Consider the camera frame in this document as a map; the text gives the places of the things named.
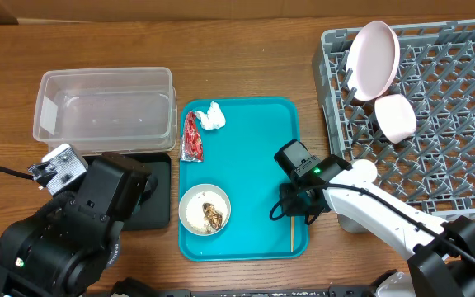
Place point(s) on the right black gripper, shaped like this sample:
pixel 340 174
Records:
pixel 291 205

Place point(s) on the small white cup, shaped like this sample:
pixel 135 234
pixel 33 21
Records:
pixel 366 169

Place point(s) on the white tissue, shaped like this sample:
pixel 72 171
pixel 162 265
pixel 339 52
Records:
pixel 212 119

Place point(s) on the pink bowl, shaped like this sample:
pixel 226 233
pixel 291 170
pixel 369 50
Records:
pixel 396 117

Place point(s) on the red foil wrapper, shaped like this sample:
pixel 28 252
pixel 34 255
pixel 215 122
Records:
pixel 191 143

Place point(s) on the pink plate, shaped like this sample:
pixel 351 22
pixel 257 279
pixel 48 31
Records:
pixel 373 59

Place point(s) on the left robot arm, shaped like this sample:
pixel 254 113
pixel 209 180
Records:
pixel 65 246

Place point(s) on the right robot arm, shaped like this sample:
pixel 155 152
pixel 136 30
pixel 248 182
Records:
pixel 440 255

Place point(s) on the grey dishwasher rack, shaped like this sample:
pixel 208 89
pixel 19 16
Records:
pixel 434 170

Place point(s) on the clear plastic bin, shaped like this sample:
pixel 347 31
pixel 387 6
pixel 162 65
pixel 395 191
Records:
pixel 96 110

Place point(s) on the teal plastic tray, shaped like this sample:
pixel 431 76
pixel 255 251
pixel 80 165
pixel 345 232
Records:
pixel 239 159

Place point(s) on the grey bowl with food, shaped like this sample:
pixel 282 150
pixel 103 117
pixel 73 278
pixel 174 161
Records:
pixel 204 209

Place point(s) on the black plastic tray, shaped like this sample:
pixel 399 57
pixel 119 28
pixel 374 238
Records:
pixel 159 194

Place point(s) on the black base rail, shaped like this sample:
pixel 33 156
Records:
pixel 134 288

